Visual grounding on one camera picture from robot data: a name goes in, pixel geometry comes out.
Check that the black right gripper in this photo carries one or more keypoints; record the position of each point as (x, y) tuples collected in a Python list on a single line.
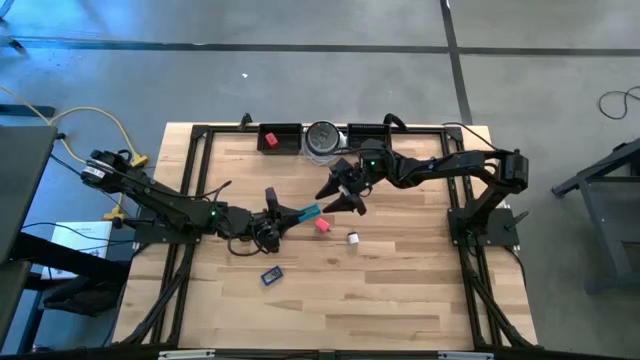
[(354, 177)]

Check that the dark grey desk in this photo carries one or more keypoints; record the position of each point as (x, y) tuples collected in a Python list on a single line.
[(25, 175)]

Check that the white cylindrical cup black rim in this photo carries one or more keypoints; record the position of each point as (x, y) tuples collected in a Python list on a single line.
[(322, 139)]

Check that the black mesh basket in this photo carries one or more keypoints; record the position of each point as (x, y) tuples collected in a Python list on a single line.
[(287, 142), (367, 131)]

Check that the white mounting bracket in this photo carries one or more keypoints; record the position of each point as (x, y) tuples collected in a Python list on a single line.
[(465, 356), (185, 355)]

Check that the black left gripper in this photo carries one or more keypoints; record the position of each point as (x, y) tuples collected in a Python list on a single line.
[(265, 230)]

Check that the blue rectangular device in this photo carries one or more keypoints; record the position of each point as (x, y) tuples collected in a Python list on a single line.
[(272, 275)]

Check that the black bag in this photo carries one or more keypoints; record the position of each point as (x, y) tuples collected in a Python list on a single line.
[(85, 300)]

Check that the red charger block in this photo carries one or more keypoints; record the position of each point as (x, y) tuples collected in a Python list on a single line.
[(271, 140)]

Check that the pink charger white print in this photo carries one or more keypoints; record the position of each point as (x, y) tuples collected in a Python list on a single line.
[(323, 225)]

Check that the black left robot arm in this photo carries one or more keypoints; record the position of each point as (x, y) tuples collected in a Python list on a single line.
[(165, 205)]

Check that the dark metal cart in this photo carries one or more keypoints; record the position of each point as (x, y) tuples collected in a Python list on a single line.
[(615, 235)]

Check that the white paper booklet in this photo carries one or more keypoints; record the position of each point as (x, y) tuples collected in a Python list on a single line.
[(82, 240)]

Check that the teal rectangular box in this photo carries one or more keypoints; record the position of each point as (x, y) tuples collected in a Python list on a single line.
[(311, 212)]

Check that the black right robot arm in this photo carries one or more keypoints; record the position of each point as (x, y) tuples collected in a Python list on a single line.
[(450, 167)]

